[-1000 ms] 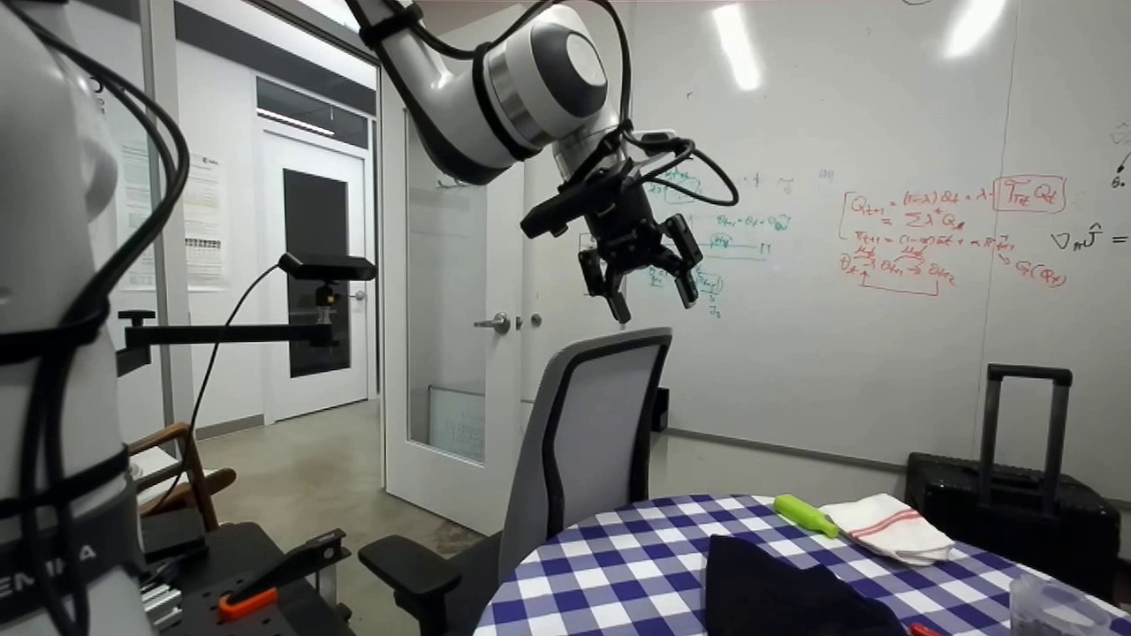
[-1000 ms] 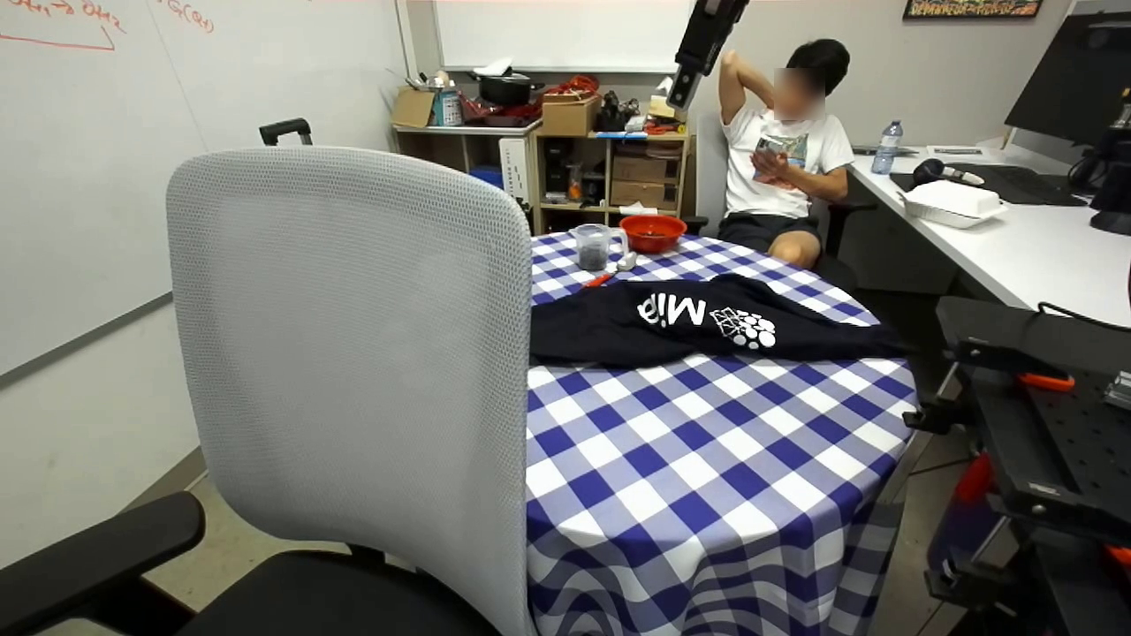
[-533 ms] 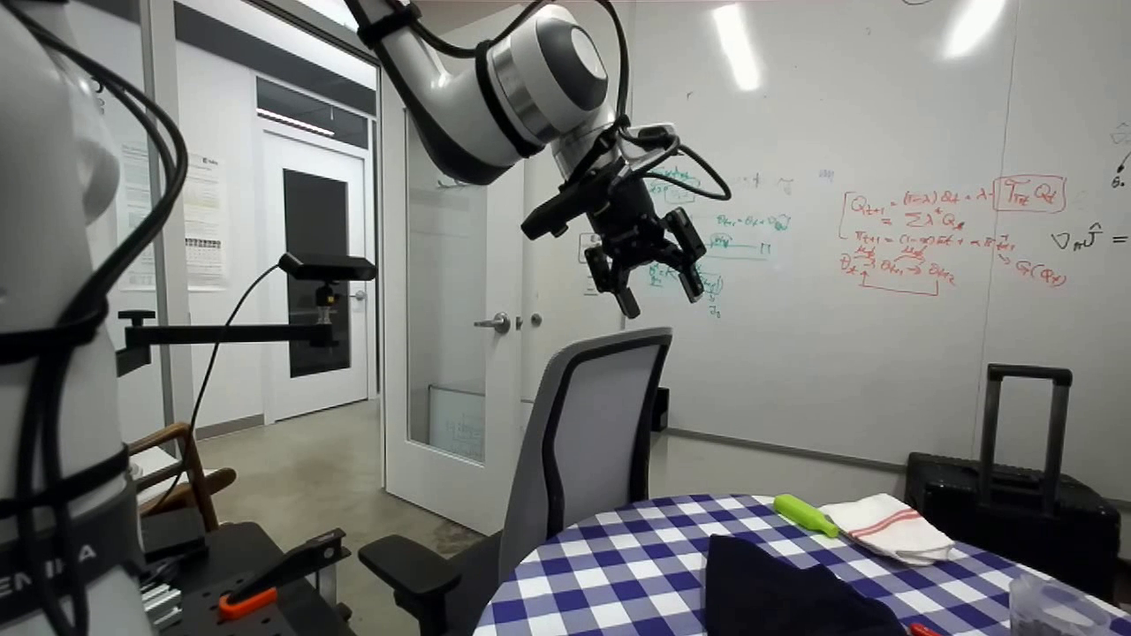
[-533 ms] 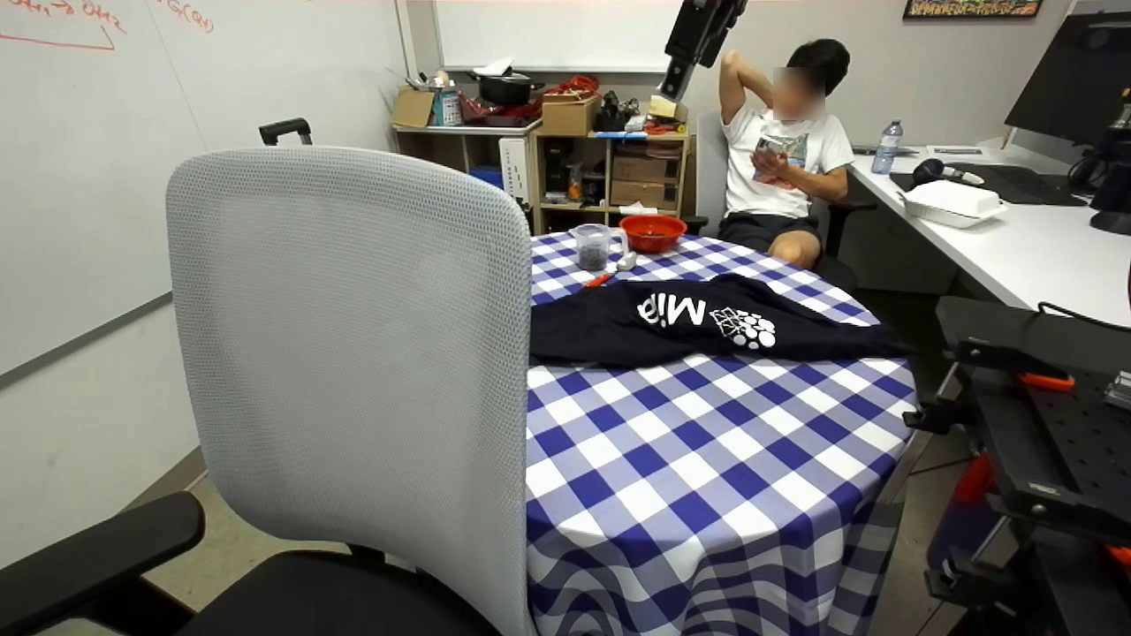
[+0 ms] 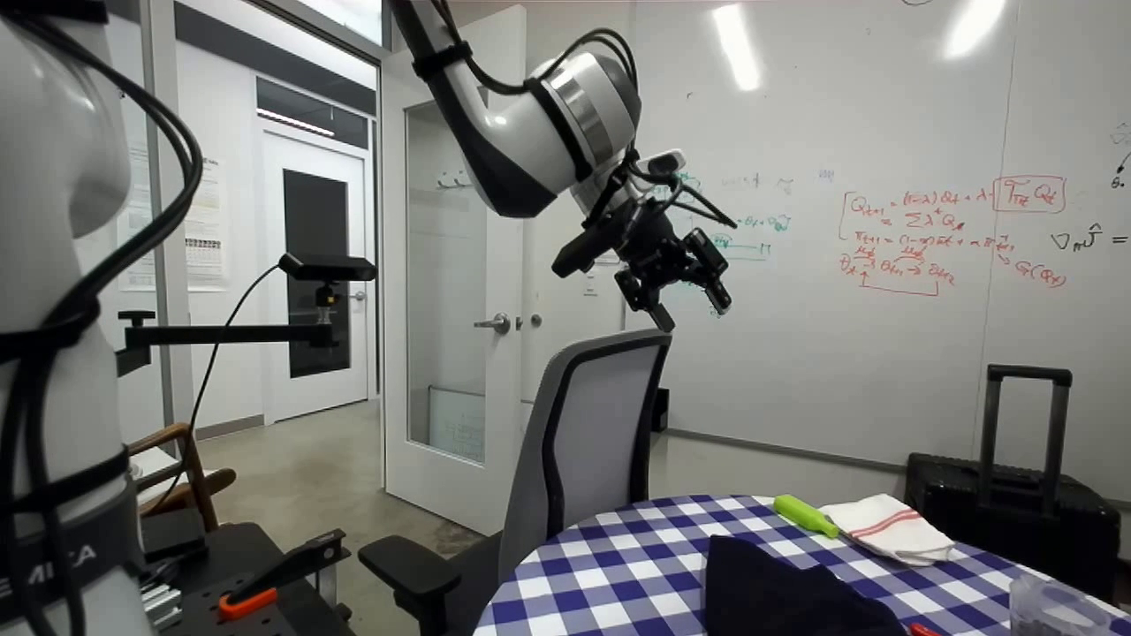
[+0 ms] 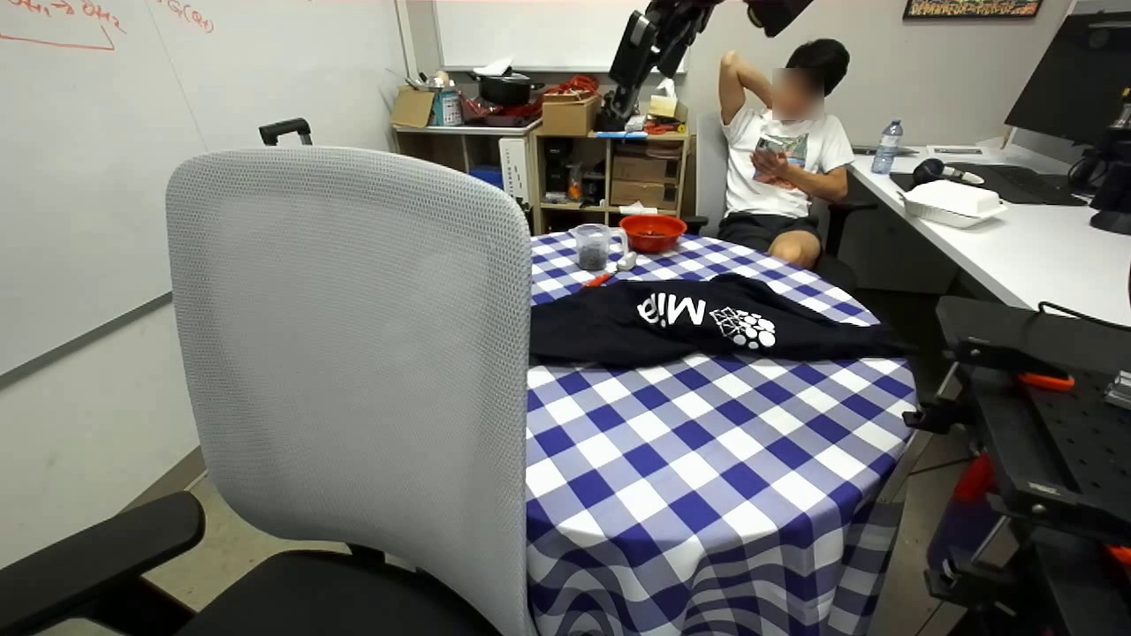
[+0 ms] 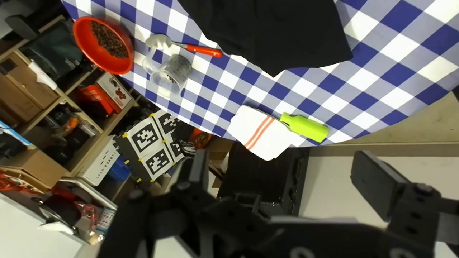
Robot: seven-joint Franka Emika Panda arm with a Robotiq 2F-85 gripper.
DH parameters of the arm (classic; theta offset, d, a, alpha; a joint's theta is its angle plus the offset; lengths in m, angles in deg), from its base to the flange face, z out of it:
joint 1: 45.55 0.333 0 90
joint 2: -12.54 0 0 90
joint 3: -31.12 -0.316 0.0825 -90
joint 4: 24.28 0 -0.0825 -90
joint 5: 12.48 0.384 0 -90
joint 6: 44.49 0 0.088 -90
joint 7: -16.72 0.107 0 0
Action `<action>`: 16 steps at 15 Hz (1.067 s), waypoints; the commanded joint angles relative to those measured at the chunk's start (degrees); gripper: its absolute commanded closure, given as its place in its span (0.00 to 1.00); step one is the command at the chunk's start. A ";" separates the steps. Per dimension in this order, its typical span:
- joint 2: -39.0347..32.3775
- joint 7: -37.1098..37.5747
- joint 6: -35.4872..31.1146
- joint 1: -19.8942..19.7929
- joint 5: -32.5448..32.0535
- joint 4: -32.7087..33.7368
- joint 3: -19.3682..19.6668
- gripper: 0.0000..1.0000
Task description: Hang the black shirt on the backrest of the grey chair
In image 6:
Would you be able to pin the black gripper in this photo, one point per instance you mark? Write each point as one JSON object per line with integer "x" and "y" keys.
{"x": 677, "y": 24}

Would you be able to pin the black shirt with white print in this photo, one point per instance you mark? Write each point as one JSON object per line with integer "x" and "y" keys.
{"x": 612, "y": 333}

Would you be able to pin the seated person in white shirt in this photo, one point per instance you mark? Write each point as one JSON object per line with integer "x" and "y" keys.
{"x": 754, "y": 187}

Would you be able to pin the grey mesh office chair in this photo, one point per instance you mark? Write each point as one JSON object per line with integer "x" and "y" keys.
{"x": 353, "y": 353}

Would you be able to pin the brown cardboard box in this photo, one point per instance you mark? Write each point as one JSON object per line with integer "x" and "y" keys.
{"x": 570, "y": 115}

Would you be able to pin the framed whiteboard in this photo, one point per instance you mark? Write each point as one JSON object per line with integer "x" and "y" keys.
{"x": 532, "y": 38}

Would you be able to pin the large cardboard box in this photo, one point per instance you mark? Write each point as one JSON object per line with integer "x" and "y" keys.
{"x": 643, "y": 180}

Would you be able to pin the black pot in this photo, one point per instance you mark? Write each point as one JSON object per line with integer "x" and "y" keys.
{"x": 502, "y": 88}

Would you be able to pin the wooden shelf unit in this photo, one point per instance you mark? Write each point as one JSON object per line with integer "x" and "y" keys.
{"x": 535, "y": 177}

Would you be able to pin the white storage box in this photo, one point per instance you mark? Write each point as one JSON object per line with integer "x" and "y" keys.
{"x": 515, "y": 167}

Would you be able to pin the red bowl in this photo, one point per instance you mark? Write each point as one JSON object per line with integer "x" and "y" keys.
{"x": 656, "y": 231}

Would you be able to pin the clear plastic cup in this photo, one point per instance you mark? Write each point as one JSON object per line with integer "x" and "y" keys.
{"x": 590, "y": 248}

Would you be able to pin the small open cardboard box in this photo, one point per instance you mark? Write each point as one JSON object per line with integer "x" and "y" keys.
{"x": 411, "y": 111}

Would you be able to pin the clear water bottle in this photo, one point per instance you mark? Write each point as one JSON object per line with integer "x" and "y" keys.
{"x": 889, "y": 146}

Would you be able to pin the white takeout container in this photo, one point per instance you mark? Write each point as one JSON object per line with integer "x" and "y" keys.
{"x": 952, "y": 201}

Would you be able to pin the black keyboard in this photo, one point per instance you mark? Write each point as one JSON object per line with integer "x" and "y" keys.
{"x": 1020, "y": 185}

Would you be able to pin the blue white checkered tablecloth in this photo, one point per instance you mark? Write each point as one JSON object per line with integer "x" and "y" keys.
{"x": 707, "y": 471}

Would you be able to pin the black computer monitor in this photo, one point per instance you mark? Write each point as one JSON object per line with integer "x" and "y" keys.
{"x": 1072, "y": 77}

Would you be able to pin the white desk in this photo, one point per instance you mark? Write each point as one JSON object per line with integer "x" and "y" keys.
{"x": 1038, "y": 251}

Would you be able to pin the black robot cart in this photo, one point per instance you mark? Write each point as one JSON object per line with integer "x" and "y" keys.
{"x": 1038, "y": 471}

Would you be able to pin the framed wall picture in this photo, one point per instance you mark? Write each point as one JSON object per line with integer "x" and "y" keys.
{"x": 973, "y": 8}

